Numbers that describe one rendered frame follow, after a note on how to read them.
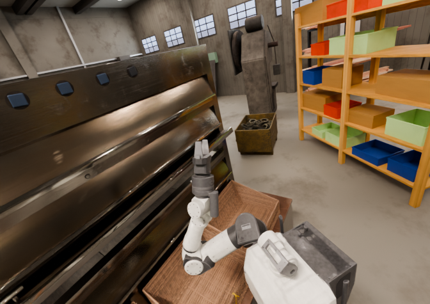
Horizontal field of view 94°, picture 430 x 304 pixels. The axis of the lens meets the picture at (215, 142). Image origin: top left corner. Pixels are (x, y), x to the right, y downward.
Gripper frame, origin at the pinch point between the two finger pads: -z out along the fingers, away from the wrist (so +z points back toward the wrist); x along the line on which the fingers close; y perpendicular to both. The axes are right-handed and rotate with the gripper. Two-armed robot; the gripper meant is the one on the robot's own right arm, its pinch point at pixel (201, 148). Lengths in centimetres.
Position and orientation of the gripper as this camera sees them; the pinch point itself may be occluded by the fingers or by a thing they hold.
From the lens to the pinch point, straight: 78.9
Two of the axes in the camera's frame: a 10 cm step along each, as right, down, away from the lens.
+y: -9.8, 0.1, 1.8
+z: 0.2, 10.0, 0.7
